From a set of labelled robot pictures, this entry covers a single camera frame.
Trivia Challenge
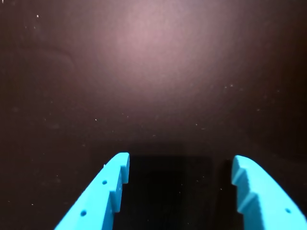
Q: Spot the cyan gripper finger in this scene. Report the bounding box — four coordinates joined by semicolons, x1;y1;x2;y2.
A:
231;154;300;230
54;151;130;230

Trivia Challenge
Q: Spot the black mat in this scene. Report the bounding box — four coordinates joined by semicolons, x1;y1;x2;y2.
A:
0;0;307;230

